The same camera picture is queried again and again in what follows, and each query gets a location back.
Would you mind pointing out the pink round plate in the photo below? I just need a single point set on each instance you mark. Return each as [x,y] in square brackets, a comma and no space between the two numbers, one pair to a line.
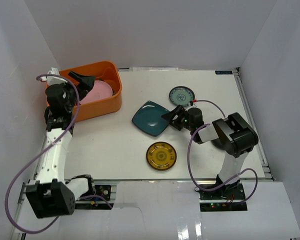
[101,90]

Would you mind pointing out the blue table label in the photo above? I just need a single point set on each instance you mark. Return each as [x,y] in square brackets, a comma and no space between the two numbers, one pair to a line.
[223,72]

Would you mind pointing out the teal square plate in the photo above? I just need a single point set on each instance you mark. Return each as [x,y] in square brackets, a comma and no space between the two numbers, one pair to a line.
[149,119]

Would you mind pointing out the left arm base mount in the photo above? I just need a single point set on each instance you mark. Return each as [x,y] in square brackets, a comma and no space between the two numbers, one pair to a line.
[99,199]

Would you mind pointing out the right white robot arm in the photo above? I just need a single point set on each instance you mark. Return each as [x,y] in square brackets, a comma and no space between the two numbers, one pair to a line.
[236,136]

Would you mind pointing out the blue patterned small plate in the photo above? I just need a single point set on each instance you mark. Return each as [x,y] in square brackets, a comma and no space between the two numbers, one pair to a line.
[181,95]

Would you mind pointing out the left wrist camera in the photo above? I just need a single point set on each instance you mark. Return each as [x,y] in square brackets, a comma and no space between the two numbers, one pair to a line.
[53,77]

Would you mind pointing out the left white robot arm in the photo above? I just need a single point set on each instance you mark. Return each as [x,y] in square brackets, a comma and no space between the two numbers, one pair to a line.
[51,195]

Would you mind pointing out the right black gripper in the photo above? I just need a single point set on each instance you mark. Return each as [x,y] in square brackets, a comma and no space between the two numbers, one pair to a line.
[170,116]

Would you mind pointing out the yellow patterned round plate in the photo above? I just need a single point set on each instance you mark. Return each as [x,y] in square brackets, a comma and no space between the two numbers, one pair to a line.
[161,156]

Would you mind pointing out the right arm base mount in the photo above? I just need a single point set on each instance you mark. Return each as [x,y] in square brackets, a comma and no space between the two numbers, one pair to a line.
[225,199]

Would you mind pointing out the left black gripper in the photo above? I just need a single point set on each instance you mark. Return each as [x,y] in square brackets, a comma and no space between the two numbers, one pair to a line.
[80,85]

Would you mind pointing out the orange plastic bin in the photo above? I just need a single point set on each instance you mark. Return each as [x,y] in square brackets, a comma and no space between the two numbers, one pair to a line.
[104,71]

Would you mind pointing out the black round plate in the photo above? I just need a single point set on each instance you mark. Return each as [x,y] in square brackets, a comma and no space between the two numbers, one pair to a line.
[217,143]

